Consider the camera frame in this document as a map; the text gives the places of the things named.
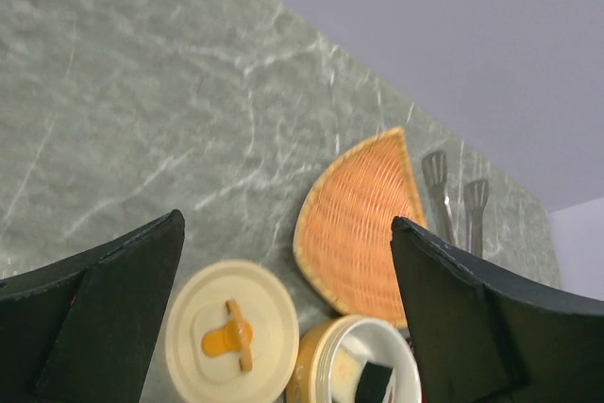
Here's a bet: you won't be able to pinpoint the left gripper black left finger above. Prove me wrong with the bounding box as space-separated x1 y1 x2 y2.
1 210 185 402

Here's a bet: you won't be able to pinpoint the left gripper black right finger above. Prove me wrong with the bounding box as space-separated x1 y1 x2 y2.
391 217 603 402

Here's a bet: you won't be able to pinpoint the sushi roll red centre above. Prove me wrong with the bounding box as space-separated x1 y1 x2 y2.
354 361 396 403

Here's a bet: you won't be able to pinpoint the cream lid with orange handle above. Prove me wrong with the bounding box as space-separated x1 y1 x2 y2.
165 260 299 402

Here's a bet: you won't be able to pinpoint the metal tongs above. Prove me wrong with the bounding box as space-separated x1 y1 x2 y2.
421 150 490 258

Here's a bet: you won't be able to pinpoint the sushi roll green centre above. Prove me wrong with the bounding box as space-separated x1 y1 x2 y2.
330 346 365 402

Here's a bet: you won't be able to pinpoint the red bowl silver inside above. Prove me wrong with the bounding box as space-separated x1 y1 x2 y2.
405 337 414 354

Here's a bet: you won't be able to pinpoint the woven bamboo tray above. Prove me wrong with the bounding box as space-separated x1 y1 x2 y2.
293 127 427 328

